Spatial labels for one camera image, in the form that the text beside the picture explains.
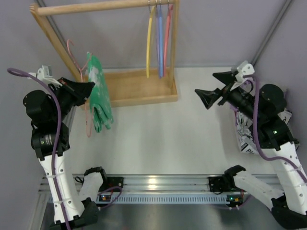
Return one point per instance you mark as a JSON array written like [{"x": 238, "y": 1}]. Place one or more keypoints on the pink clothes hanger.
[{"x": 89, "y": 122}]

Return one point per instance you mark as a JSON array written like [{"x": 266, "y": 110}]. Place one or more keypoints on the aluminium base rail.
[{"x": 166, "y": 183}]

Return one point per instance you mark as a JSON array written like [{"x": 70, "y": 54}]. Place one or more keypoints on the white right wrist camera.
[{"x": 242, "y": 70}]

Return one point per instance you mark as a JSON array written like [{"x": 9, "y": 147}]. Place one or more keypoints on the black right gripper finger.
[
  {"x": 208, "y": 98},
  {"x": 225, "y": 77}
]

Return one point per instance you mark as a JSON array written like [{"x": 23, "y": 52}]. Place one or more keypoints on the light blue cable duct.
[{"x": 169, "y": 199}]

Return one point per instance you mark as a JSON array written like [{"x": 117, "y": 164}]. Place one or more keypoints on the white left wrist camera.
[{"x": 44, "y": 74}]

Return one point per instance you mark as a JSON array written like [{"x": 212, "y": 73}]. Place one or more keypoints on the coral clothes hanger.
[{"x": 167, "y": 29}]

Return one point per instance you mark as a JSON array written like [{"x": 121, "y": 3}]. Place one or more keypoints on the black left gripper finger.
[
  {"x": 68, "y": 83},
  {"x": 81, "y": 91}
]

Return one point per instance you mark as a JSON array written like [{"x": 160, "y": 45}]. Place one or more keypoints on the green white tie-dye trousers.
[{"x": 100, "y": 104}]

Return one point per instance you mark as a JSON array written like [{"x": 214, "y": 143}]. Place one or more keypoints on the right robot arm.
[{"x": 274, "y": 143}]

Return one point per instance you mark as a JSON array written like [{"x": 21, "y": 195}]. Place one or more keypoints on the yellow clothes hanger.
[{"x": 148, "y": 44}]

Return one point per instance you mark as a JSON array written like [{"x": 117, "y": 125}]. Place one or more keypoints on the blue clothes hanger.
[{"x": 159, "y": 36}]

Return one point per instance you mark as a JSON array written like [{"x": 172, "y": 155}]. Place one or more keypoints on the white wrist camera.
[
  {"x": 44, "y": 74},
  {"x": 242, "y": 70}
]

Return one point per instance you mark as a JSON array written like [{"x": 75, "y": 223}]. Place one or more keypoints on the black white printed garment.
[{"x": 244, "y": 135}]

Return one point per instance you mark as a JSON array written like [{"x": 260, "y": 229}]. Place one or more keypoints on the wooden clothes rack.
[{"x": 127, "y": 88}]

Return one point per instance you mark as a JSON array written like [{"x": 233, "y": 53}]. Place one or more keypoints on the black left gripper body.
[{"x": 64, "y": 91}]

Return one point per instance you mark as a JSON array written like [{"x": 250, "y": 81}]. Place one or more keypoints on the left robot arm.
[{"x": 50, "y": 139}]

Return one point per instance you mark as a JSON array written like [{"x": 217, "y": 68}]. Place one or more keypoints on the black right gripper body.
[{"x": 225, "y": 91}]

